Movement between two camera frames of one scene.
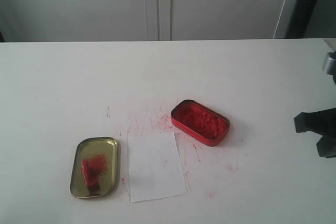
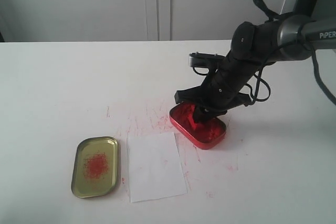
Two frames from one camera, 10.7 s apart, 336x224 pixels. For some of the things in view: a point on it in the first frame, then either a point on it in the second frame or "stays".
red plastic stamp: (92, 169) to (192, 120)
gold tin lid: (86, 148) stays
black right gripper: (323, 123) to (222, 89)
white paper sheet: (155, 170) stays
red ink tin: (199, 123) stays
